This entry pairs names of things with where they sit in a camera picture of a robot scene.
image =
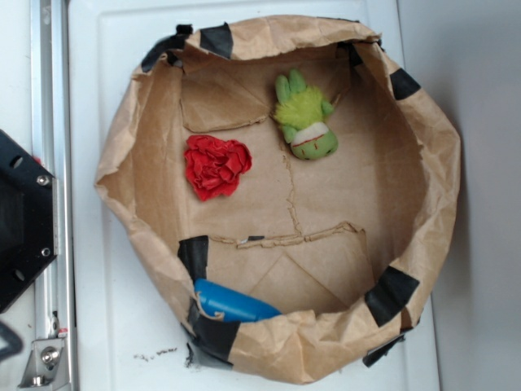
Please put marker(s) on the red paper ball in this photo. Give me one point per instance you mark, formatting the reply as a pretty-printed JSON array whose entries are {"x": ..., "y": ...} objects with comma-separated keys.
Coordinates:
[{"x": 214, "y": 166}]

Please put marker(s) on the green plush toy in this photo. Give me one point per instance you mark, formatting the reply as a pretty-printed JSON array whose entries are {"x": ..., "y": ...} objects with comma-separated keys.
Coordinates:
[{"x": 301, "y": 112}]

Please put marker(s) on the brown paper bag bin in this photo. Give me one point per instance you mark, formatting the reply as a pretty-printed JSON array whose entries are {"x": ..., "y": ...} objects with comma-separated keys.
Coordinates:
[{"x": 347, "y": 247}]

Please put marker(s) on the blue plastic bottle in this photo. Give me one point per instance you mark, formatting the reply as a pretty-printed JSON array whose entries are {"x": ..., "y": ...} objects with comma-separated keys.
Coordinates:
[{"x": 233, "y": 306}]

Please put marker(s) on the aluminium rail frame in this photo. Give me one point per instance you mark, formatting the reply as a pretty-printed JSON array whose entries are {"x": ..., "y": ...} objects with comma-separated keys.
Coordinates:
[{"x": 54, "y": 291}]

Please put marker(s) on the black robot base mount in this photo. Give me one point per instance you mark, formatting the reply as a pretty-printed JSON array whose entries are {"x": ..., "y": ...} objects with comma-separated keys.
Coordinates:
[{"x": 27, "y": 220}]

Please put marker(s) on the silver corner bracket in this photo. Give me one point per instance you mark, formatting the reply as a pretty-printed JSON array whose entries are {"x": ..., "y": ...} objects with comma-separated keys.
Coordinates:
[{"x": 47, "y": 367}]

